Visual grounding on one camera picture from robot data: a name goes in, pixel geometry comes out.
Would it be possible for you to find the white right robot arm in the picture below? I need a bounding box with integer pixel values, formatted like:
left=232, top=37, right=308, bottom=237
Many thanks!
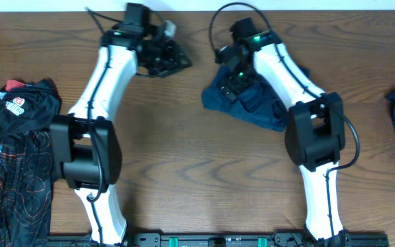
left=216, top=30, right=348, bottom=243

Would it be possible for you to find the black patterned garment pile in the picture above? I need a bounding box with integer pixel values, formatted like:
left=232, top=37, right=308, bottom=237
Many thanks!
left=0, top=79, right=62, bottom=246

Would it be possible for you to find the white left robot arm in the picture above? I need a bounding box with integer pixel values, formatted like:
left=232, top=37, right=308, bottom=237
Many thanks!
left=49, top=30, right=191, bottom=246

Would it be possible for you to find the black mounting rail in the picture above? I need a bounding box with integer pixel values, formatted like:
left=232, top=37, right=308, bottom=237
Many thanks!
left=46, top=231, right=390, bottom=247

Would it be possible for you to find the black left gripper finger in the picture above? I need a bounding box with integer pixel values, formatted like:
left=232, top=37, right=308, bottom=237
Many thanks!
left=177, top=45, right=192, bottom=67
left=156, top=64, right=191, bottom=78

